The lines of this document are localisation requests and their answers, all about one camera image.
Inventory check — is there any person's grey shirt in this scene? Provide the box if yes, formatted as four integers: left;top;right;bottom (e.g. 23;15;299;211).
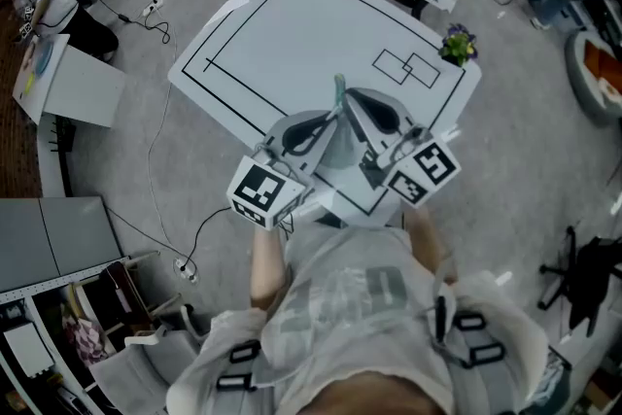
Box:
164;222;553;415

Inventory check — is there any grey teal pouch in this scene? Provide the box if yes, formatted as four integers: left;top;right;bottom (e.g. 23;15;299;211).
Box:
316;73;371;171

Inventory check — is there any small white side table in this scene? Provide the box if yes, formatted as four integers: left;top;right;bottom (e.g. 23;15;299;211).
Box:
12;32;127;128

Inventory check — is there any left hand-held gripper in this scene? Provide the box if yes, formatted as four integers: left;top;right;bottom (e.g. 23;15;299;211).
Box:
225;105;345;230

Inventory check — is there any white flat box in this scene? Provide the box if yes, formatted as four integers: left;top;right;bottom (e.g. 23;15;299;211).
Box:
2;322;55;379

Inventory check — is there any grey cabinet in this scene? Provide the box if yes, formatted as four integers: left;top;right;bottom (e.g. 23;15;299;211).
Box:
0;195;124;294

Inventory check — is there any purple flower plant pot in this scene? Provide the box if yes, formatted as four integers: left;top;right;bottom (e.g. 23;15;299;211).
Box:
438;22;480;68

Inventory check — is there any person's right forearm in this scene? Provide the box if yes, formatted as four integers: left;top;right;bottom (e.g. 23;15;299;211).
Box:
401;204;461;289

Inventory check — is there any white chair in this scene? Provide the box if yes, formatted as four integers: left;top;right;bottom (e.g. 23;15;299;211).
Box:
88;303;218;407

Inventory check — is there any round grey bin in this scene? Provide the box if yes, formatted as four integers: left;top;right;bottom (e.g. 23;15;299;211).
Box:
563;29;622;128

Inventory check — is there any black floor cable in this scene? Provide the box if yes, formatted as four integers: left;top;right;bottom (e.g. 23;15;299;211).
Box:
104;204;233;273

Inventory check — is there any white storage shelf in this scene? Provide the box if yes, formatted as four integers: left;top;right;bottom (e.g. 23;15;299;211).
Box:
0;256;164;415

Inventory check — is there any blue plate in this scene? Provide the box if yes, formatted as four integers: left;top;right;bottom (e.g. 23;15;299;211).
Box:
31;38;55;77

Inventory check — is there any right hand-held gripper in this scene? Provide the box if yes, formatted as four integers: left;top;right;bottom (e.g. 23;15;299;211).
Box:
341;86;464;210

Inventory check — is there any white floor socket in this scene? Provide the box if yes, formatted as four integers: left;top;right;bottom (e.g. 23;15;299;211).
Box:
173;256;199;284

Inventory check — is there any person's left forearm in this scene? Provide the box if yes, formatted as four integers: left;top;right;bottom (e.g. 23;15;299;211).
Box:
249;219;294;313

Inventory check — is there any black office chair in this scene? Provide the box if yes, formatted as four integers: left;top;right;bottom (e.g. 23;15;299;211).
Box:
536;225;622;337

